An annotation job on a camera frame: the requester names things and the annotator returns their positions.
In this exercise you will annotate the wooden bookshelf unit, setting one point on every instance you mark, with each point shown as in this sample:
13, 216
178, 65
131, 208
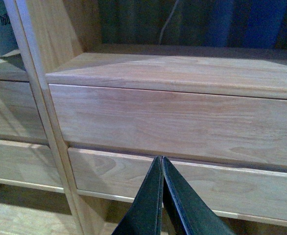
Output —
85, 119

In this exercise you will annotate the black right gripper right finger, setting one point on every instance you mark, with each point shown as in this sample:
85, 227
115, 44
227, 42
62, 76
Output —
188, 213

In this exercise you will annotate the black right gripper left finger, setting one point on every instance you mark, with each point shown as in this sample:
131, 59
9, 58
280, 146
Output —
145, 214

